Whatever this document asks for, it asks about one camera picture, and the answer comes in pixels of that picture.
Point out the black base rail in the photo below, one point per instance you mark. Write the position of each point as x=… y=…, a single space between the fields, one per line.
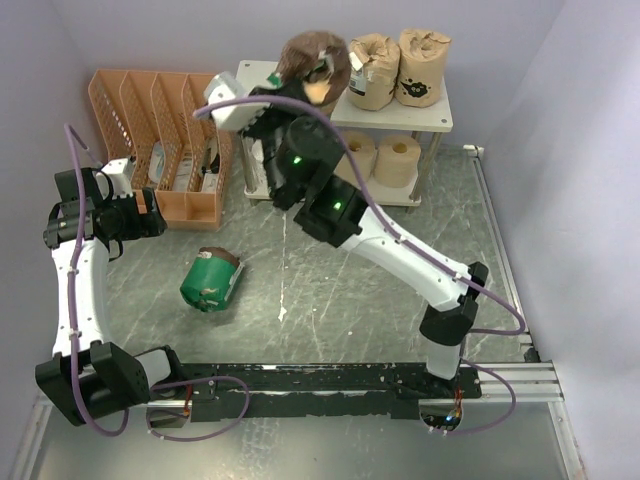
x=251 y=390

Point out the white two-tier shelf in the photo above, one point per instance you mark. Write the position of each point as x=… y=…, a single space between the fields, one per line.
x=435 y=120

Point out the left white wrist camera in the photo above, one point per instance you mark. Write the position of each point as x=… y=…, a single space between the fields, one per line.
x=114 y=179

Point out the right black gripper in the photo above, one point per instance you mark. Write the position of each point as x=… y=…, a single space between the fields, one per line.
x=274 y=110

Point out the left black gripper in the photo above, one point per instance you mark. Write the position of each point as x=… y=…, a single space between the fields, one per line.
x=148 y=224

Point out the papers in organizer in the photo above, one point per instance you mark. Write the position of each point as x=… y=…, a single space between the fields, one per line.
x=208 y=170

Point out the kraft roll with label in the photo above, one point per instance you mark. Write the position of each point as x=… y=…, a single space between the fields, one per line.
x=374 y=68

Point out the orange plastic file organizer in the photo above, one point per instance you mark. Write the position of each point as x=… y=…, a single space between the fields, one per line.
x=135 y=109

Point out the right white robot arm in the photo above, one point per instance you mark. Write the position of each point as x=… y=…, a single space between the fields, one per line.
x=347 y=218

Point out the green roll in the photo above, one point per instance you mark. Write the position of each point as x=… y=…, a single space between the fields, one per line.
x=212 y=279
x=320 y=59

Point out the kraft roll with cartoon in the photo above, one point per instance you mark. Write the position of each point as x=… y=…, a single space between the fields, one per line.
x=423 y=59

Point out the beige paper roll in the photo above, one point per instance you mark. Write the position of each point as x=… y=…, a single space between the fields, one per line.
x=363 y=149
x=396 y=161

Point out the white red-dotted paper roll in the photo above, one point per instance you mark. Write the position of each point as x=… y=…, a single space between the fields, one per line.
x=255 y=178

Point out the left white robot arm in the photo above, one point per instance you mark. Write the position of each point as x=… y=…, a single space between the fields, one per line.
x=88 y=373

